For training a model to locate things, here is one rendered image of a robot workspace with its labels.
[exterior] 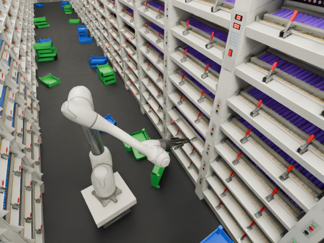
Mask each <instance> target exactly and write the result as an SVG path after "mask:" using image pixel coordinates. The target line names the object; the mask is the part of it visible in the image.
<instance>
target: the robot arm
mask: <svg viewBox="0 0 324 243"><path fill-rule="evenodd" d="M61 111H62V113H63V114H64V115H65V116H66V117H67V118H68V119H70V120H71V121H73V122H75V123H77V124H79V125H81V127H82V129H83V132H84V134H85V137H86V139H87V142H88V145H89V147H90V150H91V151H90V153H89V156H90V160H91V165H92V170H93V171H92V174H91V182H92V185H93V188H94V190H93V191H92V192H91V193H92V195H94V196H95V197H96V198H97V199H98V200H99V201H100V202H101V204H102V206H103V207H106V206H107V204H108V203H109V202H111V201H113V202H115V203H116V202H117V201H118V200H117V199H116V197H117V196H118V195H119V194H121V193H122V190H121V189H119V188H118V187H117V186H116V185H115V180H114V174H113V169H112V157H111V153H110V151H109V150H108V148H107V147H105V146H103V142H102V139H101V136H100V133H99V130H100V131H103V132H106V133H109V134H111V135H113V136H114V137H116V138H118V139H119V140H121V141H122V142H124V143H126V144H127V145H129V146H131V147H133V148H134V149H136V150H138V153H139V154H141V155H146V156H147V159H148V160H149V161H151V162H152V163H153V164H155V165H157V166H158V167H161V168H164V167H166V166H167V165H168V164H169V162H170V157H169V155H168V153H167V152H166V151H165V150H166V149H169V148H174V149H175V150H176V149H177V148H180V147H182V146H184V144H186V143H189V142H190V139H189V138H179V137H168V139H158V140H146V141H143V142H139V141H138V140H136V139H135V138H133V137H132V136H130V135H129V134H127V133H126V132H124V131H123V130H121V129H120V128H118V127H117V126H115V125H113V124H112V123H110V122H108V121H107V120H106V119H104V118H103V117H101V116H100V115H99V114H98V113H96V112H94V105H93V99H92V96H91V92H90V91H89V90H88V89H87V88H86V87H84V86H77V87H74V88H73V89H71V91H70V92H69V95H68V99H67V101H66V102H64V103H63V105H62V107H61Z"/></svg>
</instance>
